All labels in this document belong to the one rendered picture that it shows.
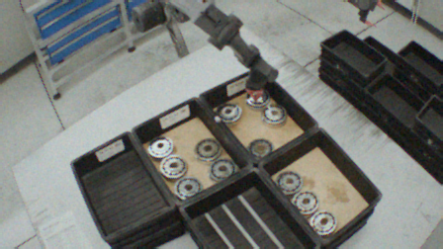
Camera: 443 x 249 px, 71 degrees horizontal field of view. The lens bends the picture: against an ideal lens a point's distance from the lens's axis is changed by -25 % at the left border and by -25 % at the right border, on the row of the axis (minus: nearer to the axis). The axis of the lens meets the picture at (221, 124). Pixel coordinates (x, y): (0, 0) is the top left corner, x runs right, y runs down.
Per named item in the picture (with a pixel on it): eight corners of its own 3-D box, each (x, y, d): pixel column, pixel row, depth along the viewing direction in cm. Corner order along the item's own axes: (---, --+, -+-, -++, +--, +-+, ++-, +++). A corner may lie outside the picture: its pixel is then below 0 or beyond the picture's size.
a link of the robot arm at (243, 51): (226, 9, 106) (202, 37, 107) (242, 20, 105) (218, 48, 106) (250, 41, 148) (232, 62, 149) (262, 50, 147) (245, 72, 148)
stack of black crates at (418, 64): (384, 100, 255) (396, 53, 221) (401, 83, 266) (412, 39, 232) (420, 130, 233) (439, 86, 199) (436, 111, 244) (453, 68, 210)
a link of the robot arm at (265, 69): (249, 41, 144) (234, 58, 145) (270, 55, 138) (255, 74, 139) (263, 54, 154) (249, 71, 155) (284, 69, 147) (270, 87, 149)
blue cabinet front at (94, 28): (51, 65, 285) (33, 14, 243) (121, 24, 311) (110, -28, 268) (52, 66, 284) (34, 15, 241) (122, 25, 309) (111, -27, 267)
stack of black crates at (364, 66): (314, 93, 263) (318, 42, 229) (339, 75, 274) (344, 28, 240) (355, 127, 241) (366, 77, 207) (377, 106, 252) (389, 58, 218)
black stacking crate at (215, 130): (136, 148, 158) (130, 129, 150) (200, 116, 167) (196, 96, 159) (183, 221, 135) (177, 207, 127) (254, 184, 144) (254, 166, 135)
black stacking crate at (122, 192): (79, 179, 150) (69, 163, 141) (135, 148, 158) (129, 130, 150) (115, 254, 126) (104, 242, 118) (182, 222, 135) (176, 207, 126)
